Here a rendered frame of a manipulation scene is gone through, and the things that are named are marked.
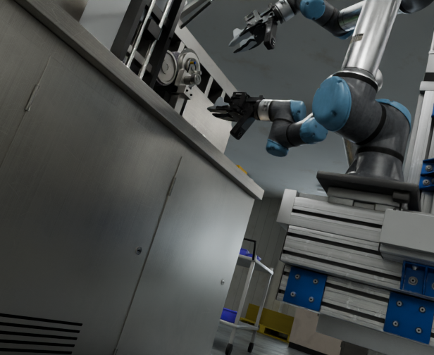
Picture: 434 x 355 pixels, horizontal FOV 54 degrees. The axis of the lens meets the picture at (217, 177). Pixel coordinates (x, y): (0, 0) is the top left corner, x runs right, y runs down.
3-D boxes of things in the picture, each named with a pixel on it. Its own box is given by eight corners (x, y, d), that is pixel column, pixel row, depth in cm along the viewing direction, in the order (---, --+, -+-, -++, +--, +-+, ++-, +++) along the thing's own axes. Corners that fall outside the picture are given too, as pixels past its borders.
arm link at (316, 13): (339, 10, 143) (328, 1, 152) (313, -9, 139) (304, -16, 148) (323, 30, 147) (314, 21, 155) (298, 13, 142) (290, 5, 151)
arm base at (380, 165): (406, 206, 109) (412, 170, 111) (401, 186, 96) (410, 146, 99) (346, 197, 116) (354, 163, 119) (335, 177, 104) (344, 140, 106)
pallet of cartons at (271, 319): (305, 346, 896) (311, 322, 909) (293, 344, 819) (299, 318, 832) (247, 326, 963) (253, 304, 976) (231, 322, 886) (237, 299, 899)
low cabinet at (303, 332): (404, 380, 801) (412, 337, 821) (396, 385, 626) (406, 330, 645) (315, 349, 885) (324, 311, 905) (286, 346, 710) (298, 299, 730)
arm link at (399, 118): (415, 162, 106) (424, 113, 109) (377, 140, 100) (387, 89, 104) (377, 167, 116) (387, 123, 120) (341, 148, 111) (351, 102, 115)
